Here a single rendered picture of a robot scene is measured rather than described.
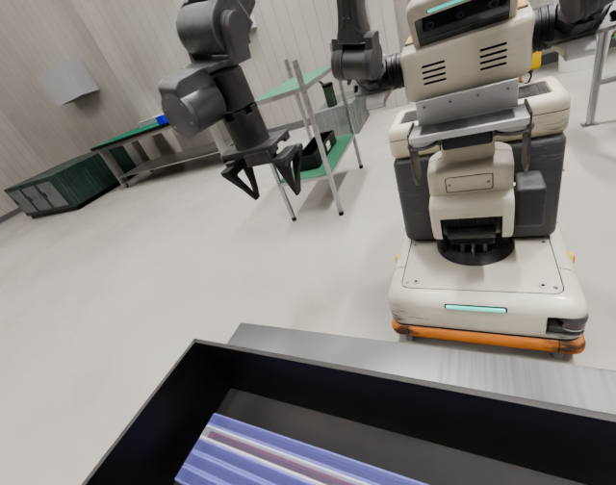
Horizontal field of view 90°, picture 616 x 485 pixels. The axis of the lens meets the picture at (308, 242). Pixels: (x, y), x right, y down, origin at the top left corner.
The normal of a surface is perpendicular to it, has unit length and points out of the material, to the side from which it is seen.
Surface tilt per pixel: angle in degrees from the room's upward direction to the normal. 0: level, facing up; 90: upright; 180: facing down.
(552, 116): 90
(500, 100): 90
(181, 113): 93
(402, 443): 0
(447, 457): 0
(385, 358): 0
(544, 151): 90
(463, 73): 98
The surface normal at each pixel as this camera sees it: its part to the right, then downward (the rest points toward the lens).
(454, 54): -0.33, 0.71
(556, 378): -0.31, -0.80
